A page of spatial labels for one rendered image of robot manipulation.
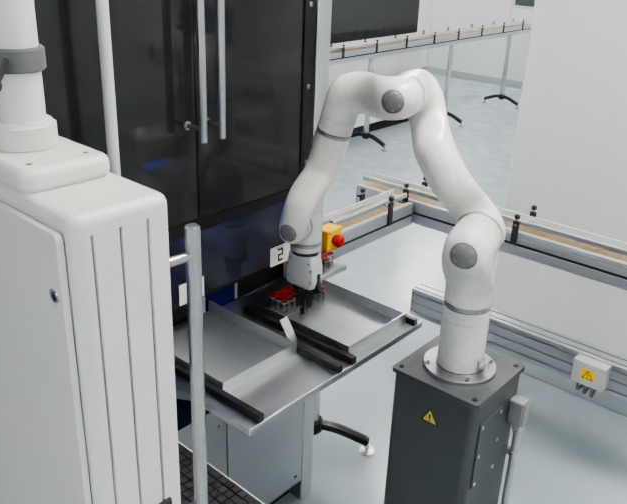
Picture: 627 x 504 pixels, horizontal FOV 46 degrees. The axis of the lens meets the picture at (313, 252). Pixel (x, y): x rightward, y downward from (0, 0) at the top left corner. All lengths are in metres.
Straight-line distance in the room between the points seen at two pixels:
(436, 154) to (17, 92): 0.97
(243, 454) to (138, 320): 1.36
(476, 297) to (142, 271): 0.98
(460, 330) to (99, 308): 1.06
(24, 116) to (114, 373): 0.41
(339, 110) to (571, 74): 1.58
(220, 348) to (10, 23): 1.09
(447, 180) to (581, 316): 1.80
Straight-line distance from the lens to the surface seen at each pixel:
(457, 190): 1.81
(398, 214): 2.88
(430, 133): 1.80
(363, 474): 2.97
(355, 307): 2.21
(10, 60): 1.18
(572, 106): 3.26
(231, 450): 2.39
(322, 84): 2.18
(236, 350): 1.99
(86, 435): 1.20
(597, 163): 3.26
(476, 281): 1.81
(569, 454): 3.27
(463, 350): 1.93
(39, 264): 1.10
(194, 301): 1.21
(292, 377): 1.88
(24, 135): 1.20
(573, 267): 2.72
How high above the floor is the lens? 1.91
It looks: 24 degrees down
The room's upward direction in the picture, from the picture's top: 2 degrees clockwise
